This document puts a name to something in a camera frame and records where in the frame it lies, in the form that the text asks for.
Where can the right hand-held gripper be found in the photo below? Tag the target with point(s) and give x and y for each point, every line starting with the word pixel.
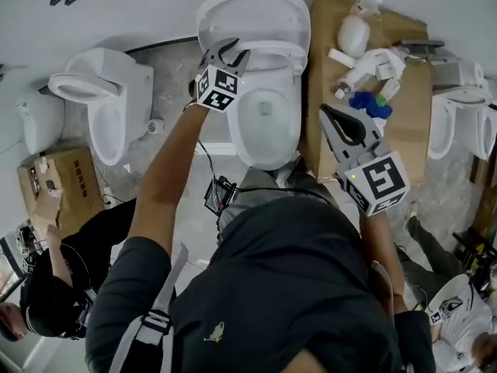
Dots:
pixel 382 181

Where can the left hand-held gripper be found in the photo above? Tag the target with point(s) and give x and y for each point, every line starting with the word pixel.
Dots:
pixel 215 88

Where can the white round object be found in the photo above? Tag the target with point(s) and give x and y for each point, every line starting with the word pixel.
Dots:
pixel 252 14

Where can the person's right forearm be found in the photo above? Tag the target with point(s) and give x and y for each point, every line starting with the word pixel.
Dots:
pixel 382 255

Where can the person's left forearm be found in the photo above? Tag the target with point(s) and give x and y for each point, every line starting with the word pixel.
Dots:
pixel 167 161

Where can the white toilet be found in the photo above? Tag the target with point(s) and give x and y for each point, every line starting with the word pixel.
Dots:
pixel 116 76
pixel 268 138
pixel 490 134
pixel 39 123
pixel 442 130

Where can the blue cloth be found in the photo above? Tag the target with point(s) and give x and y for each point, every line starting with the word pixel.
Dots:
pixel 365 103

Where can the small green object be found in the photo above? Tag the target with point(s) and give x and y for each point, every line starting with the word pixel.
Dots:
pixel 381 100

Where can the large flat cardboard sheet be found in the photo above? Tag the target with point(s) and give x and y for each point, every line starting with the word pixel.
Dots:
pixel 407 130

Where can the white plastic bottle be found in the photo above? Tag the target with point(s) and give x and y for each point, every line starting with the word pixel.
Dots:
pixel 361 70

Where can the white paper packet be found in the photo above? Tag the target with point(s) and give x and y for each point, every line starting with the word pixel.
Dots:
pixel 390 66

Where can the white tube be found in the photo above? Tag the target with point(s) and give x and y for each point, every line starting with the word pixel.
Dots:
pixel 341 56

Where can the person's grey trousers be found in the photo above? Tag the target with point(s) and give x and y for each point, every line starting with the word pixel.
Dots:
pixel 264 185

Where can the white pipe fitting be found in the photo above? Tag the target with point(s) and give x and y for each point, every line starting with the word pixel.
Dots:
pixel 155 126

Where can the white rounded jug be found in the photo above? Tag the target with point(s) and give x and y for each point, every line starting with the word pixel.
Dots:
pixel 353 37

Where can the clear plastic wrap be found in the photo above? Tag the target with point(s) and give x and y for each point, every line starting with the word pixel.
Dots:
pixel 450 189

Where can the black metal holder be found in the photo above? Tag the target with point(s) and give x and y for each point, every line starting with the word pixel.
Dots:
pixel 421 45

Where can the black belt-worn device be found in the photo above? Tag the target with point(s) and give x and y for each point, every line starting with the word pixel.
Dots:
pixel 219 196

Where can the person in grey shirt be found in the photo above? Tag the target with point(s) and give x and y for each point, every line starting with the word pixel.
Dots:
pixel 291 266

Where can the tall brown carton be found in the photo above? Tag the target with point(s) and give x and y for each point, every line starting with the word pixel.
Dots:
pixel 485 200

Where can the open brown cardboard box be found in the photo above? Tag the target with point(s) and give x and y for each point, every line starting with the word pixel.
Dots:
pixel 74 181

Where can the window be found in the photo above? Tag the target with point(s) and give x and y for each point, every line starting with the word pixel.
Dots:
pixel 5 274

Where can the black yellow metal frame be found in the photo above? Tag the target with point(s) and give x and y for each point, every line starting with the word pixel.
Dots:
pixel 473 251

